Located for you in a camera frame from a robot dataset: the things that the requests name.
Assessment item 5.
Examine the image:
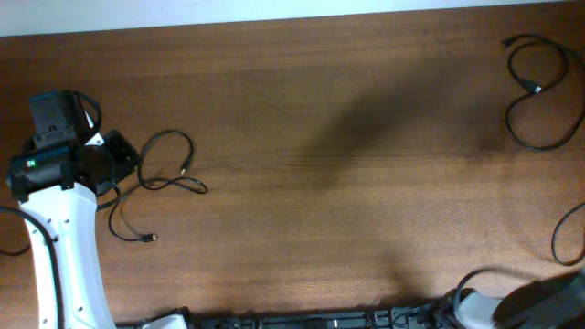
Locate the short black USB cable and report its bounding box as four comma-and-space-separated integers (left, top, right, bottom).
500, 32, 585, 152

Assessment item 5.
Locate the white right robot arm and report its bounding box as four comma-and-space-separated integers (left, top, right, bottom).
451, 267, 584, 329

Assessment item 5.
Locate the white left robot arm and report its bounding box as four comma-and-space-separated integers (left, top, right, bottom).
6, 90, 139, 328

